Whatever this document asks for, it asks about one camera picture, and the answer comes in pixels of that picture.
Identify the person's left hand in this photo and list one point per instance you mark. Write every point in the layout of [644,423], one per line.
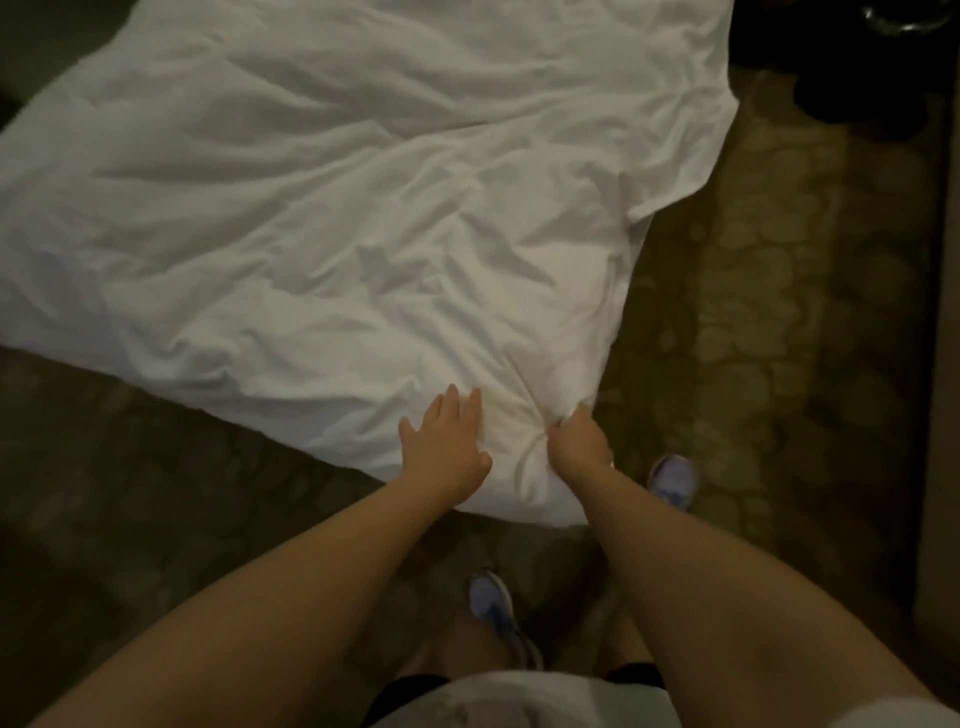
[447,450]

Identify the person's right hand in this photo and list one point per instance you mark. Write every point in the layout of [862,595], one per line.
[581,447]

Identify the white duvet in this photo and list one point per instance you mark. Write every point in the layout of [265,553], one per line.
[330,210]

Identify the person's left forearm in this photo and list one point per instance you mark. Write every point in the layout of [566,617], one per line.
[255,630]

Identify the person's right forearm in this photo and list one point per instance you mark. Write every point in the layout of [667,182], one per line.
[735,615]

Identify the person's left dark sneaker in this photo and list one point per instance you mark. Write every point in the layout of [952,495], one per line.
[500,612]

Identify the person's left leg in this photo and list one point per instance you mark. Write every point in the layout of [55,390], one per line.
[458,648]

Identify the person's leg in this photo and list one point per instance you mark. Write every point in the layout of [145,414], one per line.
[458,648]
[630,645]

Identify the person's right leg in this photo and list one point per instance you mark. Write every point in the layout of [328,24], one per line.
[630,645]

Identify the person's white printed shirt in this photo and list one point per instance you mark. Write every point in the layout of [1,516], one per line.
[525,702]

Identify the black trash bin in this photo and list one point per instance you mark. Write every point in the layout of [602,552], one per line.
[915,15]

